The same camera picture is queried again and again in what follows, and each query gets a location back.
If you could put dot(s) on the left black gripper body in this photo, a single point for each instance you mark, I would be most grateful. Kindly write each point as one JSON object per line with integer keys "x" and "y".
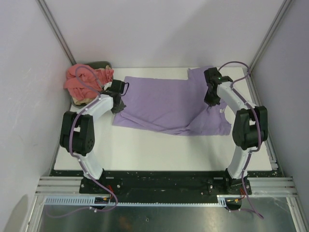
{"x": 118, "y": 108}

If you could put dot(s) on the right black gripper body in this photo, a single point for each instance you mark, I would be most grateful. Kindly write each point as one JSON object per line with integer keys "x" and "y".
{"x": 211, "y": 98}

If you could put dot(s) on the purple t shirt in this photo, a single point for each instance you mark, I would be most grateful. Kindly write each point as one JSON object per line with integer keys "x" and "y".
{"x": 173, "y": 107}

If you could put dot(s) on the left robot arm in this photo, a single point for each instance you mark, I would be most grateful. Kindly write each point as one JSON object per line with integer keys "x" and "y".
{"x": 78, "y": 132}

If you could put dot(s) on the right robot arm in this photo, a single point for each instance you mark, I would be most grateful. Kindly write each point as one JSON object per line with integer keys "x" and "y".
{"x": 250, "y": 126}

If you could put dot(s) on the dark grey plastic bin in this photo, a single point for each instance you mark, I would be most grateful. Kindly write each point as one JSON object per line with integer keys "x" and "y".
{"x": 99, "y": 64}

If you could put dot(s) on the pink t shirt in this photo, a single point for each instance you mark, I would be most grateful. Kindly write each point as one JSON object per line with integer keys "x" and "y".
{"x": 82, "y": 79}

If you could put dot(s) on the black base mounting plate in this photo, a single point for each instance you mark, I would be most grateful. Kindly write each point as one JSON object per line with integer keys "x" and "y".
{"x": 167, "y": 187}

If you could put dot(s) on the right aluminium frame post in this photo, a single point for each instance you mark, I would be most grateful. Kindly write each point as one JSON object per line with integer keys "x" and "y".
{"x": 274, "y": 26}

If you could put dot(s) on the aluminium frame post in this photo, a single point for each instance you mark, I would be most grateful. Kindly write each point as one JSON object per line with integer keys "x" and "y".
{"x": 56, "y": 30}
{"x": 274, "y": 26}

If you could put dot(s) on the left aluminium frame post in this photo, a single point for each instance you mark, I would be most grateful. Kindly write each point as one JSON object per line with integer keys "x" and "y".
{"x": 56, "y": 30}

